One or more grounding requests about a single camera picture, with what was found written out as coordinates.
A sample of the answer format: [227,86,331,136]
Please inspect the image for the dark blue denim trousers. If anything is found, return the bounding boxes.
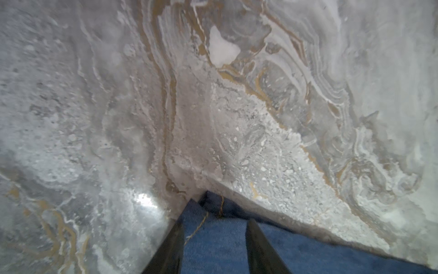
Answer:
[179,191,435,274]

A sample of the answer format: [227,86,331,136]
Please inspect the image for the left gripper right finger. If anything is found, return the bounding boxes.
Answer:
[245,219,291,274]

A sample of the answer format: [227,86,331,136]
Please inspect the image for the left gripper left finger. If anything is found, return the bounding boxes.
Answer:
[141,220,185,274]

